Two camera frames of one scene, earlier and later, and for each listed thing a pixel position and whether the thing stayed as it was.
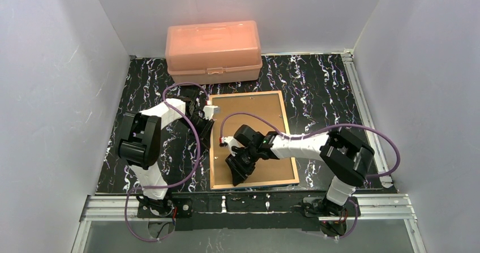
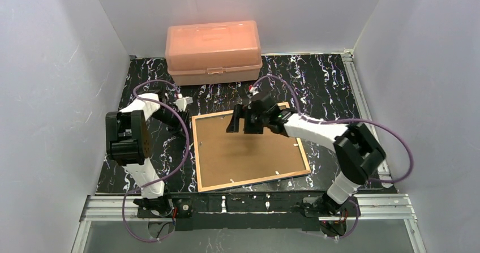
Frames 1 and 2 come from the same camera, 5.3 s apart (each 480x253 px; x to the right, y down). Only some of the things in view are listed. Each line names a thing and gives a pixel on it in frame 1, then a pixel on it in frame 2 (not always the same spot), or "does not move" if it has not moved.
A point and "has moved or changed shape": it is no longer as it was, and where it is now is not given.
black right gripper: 240,161 to 245,115
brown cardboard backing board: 267,106 has moved or changed shape
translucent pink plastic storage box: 213,52 does not move
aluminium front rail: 123,207 does not move
